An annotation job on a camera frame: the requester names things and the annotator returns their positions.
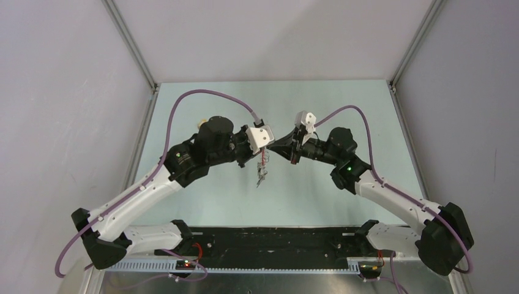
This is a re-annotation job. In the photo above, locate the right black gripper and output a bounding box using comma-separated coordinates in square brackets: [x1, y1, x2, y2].
[267, 126, 340, 166]

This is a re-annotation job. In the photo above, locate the red-handled metal key holder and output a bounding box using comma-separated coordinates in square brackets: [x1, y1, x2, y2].
[256, 148, 269, 188]

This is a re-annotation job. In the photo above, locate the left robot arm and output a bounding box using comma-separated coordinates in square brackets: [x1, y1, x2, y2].
[72, 116, 274, 270]

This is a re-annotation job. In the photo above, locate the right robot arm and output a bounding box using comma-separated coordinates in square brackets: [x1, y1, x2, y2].
[267, 127, 474, 276]

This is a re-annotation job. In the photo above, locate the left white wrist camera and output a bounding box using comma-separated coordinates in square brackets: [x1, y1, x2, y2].
[245, 125, 275, 154]

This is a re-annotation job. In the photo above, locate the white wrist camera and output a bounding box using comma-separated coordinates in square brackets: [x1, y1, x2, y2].
[245, 125, 275, 154]
[294, 111, 316, 145]

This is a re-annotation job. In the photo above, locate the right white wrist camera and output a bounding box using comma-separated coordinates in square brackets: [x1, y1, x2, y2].
[294, 111, 316, 145]

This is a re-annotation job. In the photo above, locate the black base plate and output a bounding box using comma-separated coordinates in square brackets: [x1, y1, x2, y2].
[172, 227, 391, 269]

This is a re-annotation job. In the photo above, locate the grey cable duct rail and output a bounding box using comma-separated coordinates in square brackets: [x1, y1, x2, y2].
[105, 258, 360, 274]

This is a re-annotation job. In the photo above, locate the left aluminium frame post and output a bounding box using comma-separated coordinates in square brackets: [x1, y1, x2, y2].
[101, 0, 157, 93]

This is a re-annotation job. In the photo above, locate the aluminium frame post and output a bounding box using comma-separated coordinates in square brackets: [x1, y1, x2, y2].
[101, 0, 157, 93]
[388, 0, 447, 94]

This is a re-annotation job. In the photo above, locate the right aluminium frame post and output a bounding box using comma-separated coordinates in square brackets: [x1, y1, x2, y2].
[388, 0, 447, 94]

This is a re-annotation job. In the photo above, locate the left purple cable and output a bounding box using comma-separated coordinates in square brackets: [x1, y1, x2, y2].
[54, 89, 264, 279]

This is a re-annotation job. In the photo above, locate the purple cable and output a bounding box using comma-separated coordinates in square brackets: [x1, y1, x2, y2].
[314, 105, 474, 274]
[54, 89, 264, 279]

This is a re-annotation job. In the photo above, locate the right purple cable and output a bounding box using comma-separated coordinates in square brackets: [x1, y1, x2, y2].
[314, 105, 474, 274]

